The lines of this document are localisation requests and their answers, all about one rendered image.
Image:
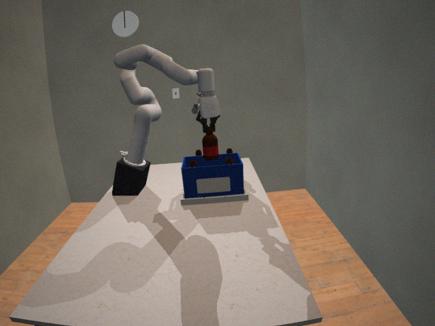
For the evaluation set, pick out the dark blue crate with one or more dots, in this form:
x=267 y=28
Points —
x=208 y=181

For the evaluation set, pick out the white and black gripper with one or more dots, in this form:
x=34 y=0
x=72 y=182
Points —
x=207 y=107

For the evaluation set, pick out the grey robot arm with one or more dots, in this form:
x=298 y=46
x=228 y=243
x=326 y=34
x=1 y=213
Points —
x=137 y=95

